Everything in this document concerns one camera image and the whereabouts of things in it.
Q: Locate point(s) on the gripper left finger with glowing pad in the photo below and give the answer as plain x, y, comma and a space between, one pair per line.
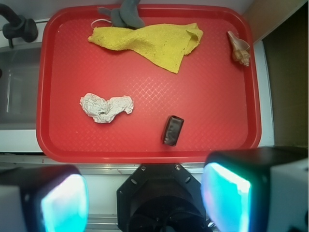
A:
43, 199

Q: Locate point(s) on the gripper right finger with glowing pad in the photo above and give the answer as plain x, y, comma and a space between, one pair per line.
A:
263, 189

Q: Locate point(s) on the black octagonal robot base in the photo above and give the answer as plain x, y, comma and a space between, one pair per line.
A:
161, 198

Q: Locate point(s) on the small black box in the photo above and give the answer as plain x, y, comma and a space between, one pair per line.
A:
172, 130

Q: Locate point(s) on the crumpled white paper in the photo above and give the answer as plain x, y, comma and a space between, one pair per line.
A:
104, 111

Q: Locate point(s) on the brown conch seashell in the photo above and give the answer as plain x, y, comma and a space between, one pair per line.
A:
240, 49

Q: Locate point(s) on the stainless steel sink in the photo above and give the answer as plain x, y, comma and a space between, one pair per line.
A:
19, 76

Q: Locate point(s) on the yellow cloth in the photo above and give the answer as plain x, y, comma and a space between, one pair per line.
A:
164, 45

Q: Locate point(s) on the black faucet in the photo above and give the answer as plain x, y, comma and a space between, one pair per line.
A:
17, 26

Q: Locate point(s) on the grey plush toy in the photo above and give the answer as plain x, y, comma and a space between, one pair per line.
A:
126, 16

